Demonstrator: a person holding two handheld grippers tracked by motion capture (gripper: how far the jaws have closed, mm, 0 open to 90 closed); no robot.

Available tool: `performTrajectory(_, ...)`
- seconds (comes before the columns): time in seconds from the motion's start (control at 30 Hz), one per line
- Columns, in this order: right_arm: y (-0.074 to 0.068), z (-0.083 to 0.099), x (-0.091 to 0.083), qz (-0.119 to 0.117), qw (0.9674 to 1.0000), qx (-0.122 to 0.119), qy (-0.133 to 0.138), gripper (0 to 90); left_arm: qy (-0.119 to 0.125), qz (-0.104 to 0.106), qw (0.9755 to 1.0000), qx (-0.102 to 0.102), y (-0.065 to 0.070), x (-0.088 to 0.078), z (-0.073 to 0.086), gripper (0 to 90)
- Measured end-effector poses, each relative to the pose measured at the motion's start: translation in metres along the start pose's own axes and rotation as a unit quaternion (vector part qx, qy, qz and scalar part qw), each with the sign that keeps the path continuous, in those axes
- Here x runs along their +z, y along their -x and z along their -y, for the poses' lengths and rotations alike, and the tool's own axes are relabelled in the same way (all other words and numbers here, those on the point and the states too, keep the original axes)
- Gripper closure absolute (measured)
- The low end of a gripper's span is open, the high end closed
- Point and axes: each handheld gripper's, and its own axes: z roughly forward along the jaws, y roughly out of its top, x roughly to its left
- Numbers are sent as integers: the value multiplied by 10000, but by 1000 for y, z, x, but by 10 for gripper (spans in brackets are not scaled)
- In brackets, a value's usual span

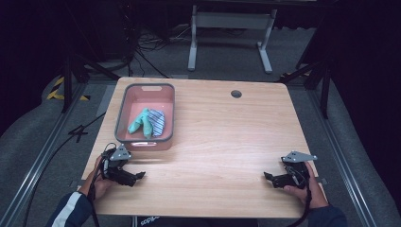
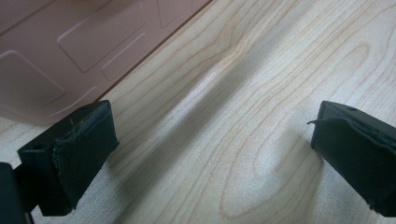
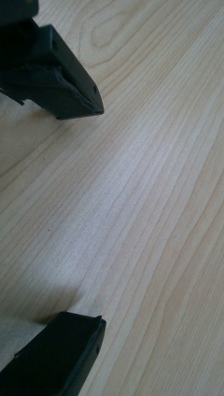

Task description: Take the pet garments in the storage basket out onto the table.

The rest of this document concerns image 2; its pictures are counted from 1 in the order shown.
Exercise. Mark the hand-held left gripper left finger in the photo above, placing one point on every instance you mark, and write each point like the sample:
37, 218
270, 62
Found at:
71, 158

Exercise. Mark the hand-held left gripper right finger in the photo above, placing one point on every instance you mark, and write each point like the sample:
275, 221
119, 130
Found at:
358, 152

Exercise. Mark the pink plastic container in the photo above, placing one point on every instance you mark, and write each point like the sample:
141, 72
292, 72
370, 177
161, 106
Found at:
77, 46

